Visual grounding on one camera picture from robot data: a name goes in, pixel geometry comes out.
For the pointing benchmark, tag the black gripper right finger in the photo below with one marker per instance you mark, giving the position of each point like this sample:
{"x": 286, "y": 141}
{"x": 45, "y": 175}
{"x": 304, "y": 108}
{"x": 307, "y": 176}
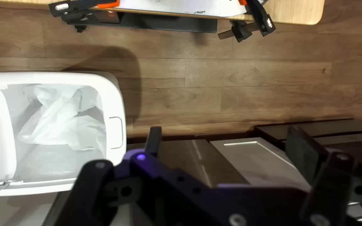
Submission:
{"x": 330, "y": 189}

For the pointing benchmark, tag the white plastic trash bin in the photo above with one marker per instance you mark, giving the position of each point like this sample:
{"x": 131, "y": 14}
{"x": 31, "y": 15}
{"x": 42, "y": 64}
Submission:
{"x": 114, "y": 105}

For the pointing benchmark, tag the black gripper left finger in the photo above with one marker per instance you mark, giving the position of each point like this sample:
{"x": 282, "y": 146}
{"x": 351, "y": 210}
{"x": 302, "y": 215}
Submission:
{"x": 91, "y": 192}

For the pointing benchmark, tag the white plastic bin liner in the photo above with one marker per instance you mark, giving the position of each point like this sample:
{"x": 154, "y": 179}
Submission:
{"x": 63, "y": 121}

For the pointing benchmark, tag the white sheet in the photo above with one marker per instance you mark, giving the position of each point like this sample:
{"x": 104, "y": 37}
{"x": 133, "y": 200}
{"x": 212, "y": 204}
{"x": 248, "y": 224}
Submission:
{"x": 177, "y": 7}

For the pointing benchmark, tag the light wooden table board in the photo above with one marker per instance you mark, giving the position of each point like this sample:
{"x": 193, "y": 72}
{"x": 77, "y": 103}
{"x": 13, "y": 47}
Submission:
{"x": 295, "y": 10}

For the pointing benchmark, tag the grey box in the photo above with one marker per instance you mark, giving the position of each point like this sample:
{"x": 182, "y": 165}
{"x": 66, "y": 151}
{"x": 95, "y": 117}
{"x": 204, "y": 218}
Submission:
{"x": 257, "y": 161}

